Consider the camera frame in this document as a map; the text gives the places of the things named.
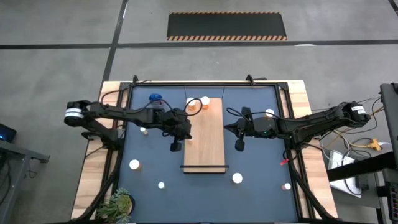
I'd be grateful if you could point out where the white flat box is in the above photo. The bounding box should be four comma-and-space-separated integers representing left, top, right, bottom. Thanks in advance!
328, 149, 363, 197

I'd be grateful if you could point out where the dark equipment rack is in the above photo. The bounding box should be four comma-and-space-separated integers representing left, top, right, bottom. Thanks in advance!
374, 167, 398, 224

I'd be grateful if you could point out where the dark grey equipment case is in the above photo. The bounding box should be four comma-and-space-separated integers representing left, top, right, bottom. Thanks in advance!
379, 82, 398, 153

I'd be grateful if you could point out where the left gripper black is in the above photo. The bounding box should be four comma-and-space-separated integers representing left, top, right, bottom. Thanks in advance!
160, 107, 193, 152

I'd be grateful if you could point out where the black hazard-striped floor mat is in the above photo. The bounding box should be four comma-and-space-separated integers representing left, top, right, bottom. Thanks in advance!
166, 11, 288, 42

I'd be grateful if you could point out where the black device with blue light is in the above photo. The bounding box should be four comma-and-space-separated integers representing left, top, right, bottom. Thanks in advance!
0, 123, 17, 143

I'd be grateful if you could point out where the black metal rig frame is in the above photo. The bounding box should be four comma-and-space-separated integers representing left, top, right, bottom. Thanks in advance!
70, 74, 340, 224

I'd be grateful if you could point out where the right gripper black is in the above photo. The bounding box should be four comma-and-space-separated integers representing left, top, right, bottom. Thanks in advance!
224, 106, 277, 152

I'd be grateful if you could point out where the yellow cable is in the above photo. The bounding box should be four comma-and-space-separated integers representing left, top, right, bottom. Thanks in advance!
332, 105, 385, 149

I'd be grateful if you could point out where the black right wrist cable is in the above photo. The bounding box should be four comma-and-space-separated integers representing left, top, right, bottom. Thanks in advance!
226, 106, 282, 121

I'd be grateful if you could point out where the black desk beam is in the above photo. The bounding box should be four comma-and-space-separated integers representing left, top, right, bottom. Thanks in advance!
326, 151, 398, 182

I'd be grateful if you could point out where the green potted succulent plant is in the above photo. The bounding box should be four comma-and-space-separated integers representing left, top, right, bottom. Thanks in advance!
96, 187, 136, 224

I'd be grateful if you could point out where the dark blue table mat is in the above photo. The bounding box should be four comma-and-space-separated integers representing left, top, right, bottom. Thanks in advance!
118, 85, 299, 223

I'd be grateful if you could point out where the wooden shelf with black frame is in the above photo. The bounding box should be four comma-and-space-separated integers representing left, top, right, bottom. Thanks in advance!
180, 86, 230, 174

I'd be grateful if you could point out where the yellow power cable splitter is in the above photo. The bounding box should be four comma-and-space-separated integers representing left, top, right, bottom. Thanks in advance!
366, 138, 382, 152

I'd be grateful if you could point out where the grey metal desk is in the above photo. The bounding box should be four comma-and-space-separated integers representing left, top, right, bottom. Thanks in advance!
0, 138, 50, 224

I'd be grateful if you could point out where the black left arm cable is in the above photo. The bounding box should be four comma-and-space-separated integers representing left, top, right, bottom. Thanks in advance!
99, 79, 153, 105

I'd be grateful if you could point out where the blue-capped antacid bottle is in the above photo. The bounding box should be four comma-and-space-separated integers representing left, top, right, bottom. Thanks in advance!
148, 93, 165, 108

